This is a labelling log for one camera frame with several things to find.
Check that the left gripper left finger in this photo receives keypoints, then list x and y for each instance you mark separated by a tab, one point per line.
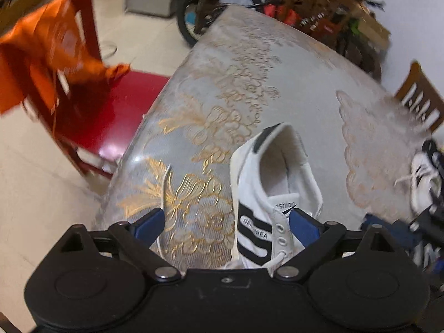
135	239

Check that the red wooden chair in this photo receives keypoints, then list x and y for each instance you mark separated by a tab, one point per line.
97	117

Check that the cardboard box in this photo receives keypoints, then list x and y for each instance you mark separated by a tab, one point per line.
372	29

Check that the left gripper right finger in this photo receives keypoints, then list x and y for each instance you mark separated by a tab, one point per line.
319	241

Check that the wooden chair by wall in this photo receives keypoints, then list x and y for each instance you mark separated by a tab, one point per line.
420	97

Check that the orange bag on chair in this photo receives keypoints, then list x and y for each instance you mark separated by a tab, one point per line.
48	38

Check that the white black-striped sneaker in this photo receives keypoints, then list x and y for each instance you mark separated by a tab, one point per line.
270	175

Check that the black nike shoe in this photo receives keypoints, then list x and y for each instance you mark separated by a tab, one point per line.
434	155

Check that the wooden dining chair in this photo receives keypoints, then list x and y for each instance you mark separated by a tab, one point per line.
323	20

